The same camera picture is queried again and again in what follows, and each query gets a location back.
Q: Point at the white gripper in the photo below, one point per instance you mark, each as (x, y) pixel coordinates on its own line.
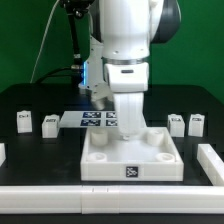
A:
(129, 112)

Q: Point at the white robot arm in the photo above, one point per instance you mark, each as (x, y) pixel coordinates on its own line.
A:
(121, 32)

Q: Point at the white square tabletop part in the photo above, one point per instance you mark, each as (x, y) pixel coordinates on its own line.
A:
(149, 156)

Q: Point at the white sheet with markers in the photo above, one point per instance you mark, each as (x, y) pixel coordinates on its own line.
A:
(82, 119)

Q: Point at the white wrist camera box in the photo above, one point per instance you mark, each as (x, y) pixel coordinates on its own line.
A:
(127, 78)

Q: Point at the white left fence piece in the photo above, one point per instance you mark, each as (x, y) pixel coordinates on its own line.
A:
(2, 153)

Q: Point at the white front fence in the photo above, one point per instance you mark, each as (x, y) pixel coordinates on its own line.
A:
(111, 199)

